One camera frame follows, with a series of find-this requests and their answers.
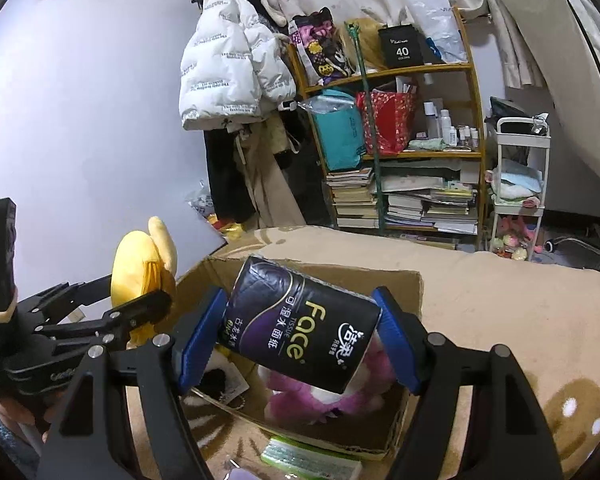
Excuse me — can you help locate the beige hanging coat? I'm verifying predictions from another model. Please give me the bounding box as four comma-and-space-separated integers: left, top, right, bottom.
235, 112, 306, 228

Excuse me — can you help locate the black Face tissue pack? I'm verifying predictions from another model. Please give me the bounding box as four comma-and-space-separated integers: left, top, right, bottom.
218, 256, 380, 393

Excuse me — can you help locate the cardboard box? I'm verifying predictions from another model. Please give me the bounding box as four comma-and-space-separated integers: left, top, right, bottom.
167, 254, 422, 460

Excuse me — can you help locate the white plastic bag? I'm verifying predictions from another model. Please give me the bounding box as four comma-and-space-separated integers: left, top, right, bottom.
405, 0, 468, 64

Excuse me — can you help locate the stack of books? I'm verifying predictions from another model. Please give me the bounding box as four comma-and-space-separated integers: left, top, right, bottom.
326, 158, 480, 236

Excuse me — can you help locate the white puffer jacket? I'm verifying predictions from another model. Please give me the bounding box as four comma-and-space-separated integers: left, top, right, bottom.
178, 0, 296, 130

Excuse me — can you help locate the red gift bag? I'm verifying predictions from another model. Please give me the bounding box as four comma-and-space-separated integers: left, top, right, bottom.
370, 88, 417, 155

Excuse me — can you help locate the pink fluffy plush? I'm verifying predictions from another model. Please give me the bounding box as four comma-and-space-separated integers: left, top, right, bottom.
258, 334, 396, 426

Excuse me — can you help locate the purple item in plastic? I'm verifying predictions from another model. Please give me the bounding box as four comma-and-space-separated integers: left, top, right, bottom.
225, 468, 261, 480

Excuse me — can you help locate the green tissue pack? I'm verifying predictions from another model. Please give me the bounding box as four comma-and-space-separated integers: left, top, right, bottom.
260, 437, 363, 480

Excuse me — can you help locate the black box number 40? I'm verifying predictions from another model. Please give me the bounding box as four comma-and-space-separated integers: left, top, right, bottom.
378, 25, 424, 68

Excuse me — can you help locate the green pole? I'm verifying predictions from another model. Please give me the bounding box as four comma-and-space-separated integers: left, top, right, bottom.
345, 22, 386, 236

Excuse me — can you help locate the colourful printed bag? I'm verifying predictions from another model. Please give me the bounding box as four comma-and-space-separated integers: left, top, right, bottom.
288, 6, 353, 86

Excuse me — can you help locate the white rolling cart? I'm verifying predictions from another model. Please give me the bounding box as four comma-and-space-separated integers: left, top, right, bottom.
486, 113, 552, 261

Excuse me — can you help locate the teal shopping bag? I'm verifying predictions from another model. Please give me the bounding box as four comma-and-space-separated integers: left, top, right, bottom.
312, 89, 366, 171

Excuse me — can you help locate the black white plush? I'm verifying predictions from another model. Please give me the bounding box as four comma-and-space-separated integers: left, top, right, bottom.
178, 349, 249, 405

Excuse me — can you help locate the person left hand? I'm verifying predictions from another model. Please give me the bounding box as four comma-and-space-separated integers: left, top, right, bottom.
0, 398, 36, 441

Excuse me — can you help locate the cream upright mattress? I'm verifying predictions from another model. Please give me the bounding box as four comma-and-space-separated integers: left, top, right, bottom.
500, 0, 600, 177

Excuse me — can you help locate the yellow round plush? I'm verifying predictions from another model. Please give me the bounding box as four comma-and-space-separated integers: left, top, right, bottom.
109, 214, 180, 348

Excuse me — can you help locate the wooden bookshelf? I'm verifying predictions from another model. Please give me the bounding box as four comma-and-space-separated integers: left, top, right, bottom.
286, 6, 486, 250

